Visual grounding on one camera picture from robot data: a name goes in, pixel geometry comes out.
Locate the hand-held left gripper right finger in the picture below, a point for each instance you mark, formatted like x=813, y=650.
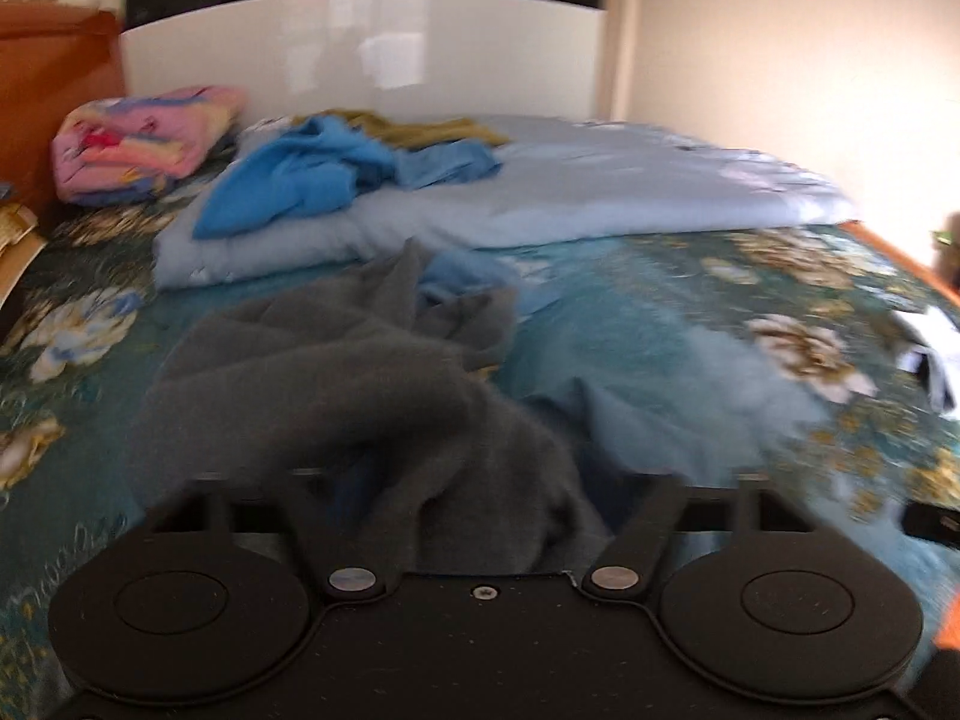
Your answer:
x=643, y=532

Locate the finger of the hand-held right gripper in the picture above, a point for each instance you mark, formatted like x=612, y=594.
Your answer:
x=934, y=521

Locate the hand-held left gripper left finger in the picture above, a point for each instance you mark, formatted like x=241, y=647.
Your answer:
x=313, y=532

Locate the grey sweater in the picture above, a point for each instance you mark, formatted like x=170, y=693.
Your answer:
x=337, y=405

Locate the light blue garment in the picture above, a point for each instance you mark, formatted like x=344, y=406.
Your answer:
x=660, y=390

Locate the white and black cloth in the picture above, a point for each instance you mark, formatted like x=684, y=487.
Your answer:
x=934, y=360

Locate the teal floral bed sheet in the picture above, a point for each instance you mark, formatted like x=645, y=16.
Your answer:
x=637, y=270

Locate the light blue folded quilt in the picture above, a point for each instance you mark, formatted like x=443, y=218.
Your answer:
x=600, y=187

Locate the olive green garment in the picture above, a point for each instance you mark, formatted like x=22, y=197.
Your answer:
x=442, y=131

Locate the cream folded cloth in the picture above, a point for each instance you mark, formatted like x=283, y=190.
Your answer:
x=15, y=229

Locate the white wardrobe with black stripe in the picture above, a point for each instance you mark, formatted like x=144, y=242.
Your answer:
x=375, y=52

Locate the wooden bed frame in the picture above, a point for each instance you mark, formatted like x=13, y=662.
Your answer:
x=60, y=67

